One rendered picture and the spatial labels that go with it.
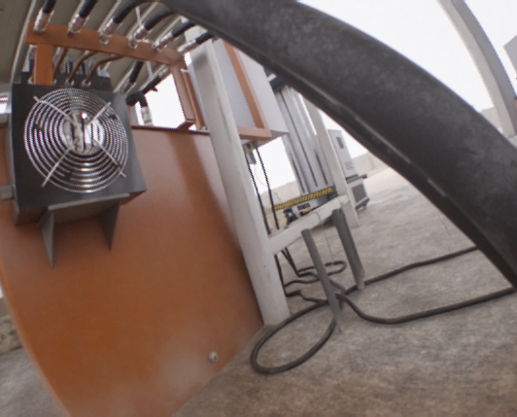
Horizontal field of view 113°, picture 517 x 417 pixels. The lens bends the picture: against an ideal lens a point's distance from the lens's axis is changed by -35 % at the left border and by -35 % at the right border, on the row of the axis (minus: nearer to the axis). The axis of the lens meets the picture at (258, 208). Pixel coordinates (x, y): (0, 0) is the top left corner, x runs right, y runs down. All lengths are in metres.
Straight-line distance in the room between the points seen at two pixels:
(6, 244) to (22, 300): 0.09
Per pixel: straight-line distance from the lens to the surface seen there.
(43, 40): 0.67
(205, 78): 0.82
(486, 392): 0.43
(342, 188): 1.75
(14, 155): 0.40
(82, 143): 0.41
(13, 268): 0.46
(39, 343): 0.46
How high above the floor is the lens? 0.33
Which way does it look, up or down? level
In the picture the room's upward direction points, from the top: 19 degrees counter-clockwise
